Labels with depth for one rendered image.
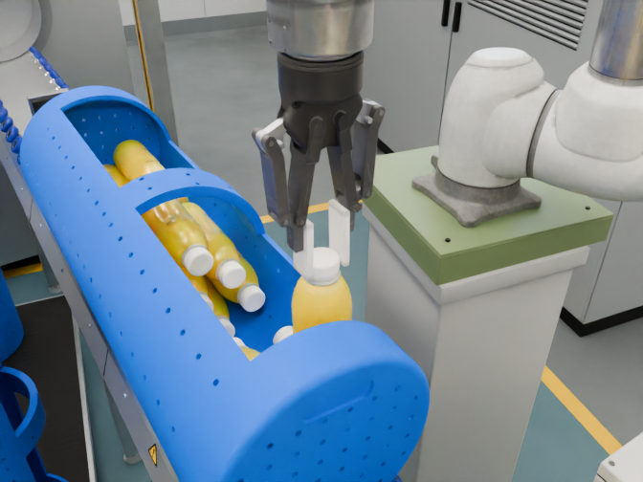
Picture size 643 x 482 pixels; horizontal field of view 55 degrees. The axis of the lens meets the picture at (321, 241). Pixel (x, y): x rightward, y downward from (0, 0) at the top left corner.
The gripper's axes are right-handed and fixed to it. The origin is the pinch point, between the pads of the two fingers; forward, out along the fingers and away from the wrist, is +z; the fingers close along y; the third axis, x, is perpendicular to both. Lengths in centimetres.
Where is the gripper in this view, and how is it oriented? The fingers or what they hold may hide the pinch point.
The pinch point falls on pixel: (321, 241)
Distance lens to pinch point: 64.9
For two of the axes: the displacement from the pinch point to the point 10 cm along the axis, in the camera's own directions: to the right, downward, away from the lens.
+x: 5.4, 4.8, -6.9
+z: 0.0, 8.2, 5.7
